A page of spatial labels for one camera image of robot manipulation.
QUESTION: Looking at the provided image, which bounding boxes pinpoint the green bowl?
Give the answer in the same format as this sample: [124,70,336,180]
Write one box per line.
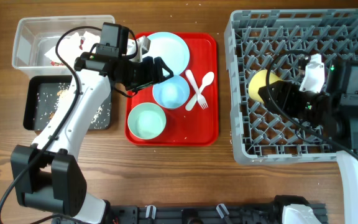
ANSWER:
[127,102,167,140]

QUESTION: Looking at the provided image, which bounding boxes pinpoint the yellow plastic cup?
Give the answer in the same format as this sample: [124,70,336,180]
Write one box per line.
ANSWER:
[248,70,267,103]

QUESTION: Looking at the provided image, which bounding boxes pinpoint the white napkin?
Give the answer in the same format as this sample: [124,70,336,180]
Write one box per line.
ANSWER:
[44,31,100,67]

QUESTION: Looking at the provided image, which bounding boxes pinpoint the red snack wrapper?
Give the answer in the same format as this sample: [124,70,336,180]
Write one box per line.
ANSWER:
[44,39,83,67]

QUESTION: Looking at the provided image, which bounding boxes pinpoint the rice and food leftovers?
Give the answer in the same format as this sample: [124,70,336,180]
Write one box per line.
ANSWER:
[33,83,111,131]

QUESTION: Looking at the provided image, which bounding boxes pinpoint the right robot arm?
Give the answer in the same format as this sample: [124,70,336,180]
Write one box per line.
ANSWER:
[249,60,358,223]

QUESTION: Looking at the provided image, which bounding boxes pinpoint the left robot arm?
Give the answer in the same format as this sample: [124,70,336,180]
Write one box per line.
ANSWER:
[8,22,174,223]

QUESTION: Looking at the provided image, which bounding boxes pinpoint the grey dishwasher rack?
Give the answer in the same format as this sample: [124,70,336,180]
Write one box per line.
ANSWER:
[224,9,358,166]

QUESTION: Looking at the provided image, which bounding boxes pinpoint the light blue bowl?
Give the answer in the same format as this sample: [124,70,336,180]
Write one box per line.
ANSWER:
[152,75,190,110]

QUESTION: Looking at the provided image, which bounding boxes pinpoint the light blue plate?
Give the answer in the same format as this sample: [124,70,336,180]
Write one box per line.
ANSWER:
[142,32,190,75]

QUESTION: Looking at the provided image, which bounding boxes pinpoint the white plastic fork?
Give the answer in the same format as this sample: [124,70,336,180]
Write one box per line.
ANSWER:
[185,70,208,110]

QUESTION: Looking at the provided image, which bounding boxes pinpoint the white plastic spoon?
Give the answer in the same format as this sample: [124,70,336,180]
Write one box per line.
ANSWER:
[185,70,214,111]

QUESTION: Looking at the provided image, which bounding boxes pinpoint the red serving tray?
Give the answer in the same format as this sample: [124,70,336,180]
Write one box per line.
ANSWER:
[125,32,219,147]

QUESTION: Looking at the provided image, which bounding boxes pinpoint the black plastic tray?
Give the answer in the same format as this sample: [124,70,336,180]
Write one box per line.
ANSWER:
[22,74,114,132]

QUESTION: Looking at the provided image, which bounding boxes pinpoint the clear plastic bin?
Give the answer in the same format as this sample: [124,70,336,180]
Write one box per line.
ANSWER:
[12,15,115,78]

